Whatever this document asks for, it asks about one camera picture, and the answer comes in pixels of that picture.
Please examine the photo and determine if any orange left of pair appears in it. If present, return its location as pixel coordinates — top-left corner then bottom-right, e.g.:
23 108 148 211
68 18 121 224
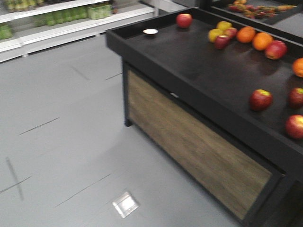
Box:
236 26 256 44

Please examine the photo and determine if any red apple front left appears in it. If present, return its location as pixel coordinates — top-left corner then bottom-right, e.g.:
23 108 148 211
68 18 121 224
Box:
288 87 303 109

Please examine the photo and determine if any small white dish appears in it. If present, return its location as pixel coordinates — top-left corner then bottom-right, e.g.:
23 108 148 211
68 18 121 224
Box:
143 29 158 37

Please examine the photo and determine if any red apple far corner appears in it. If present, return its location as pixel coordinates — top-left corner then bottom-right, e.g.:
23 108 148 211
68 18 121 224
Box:
176 13 193 28

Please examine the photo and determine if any orange right of pair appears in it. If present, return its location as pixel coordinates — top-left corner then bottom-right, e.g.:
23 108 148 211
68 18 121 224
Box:
252 32 274 51

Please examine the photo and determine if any yellow apple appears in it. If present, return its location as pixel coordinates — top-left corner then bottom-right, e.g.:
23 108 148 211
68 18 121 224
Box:
216 21 232 31
208 28 224 43

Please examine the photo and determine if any dark red apple middle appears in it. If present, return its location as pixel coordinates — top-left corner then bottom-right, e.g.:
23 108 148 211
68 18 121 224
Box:
249 89 273 112

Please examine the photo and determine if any pink red small apple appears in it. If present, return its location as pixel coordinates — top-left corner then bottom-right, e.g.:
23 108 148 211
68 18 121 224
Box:
224 27 238 39

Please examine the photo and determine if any red apple front right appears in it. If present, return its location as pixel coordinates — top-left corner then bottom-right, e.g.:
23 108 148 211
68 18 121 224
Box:
285 114 303 140

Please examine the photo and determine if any dark red small apple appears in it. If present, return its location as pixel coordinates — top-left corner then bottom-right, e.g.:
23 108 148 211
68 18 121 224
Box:
214 35 230 50

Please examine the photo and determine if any white supermarket shelf unit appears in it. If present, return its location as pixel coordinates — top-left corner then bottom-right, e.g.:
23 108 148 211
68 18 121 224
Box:
0 0 155 62

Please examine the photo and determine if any yellow apple front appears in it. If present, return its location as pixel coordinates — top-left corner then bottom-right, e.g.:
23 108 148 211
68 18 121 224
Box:
208 28 224 43

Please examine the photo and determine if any black wooden produce stand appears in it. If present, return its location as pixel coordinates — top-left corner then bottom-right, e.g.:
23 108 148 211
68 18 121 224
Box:
106 0 303 227

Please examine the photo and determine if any yellow apple back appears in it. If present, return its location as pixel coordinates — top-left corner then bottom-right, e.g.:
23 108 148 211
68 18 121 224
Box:
216 21 232 31

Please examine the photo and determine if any orange with navel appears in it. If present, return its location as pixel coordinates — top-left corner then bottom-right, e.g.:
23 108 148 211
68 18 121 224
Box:
292 58 303 78

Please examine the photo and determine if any orange of pair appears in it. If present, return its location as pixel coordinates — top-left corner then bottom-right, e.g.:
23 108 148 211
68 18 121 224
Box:
252 32 274 51
236 26 256 44

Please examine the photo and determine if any large red apple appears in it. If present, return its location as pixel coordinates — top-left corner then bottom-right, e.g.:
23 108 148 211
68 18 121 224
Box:
265 40 288 60

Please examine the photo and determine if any metal floor socket plate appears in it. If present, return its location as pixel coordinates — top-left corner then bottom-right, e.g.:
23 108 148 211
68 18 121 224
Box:
112 191 140 218

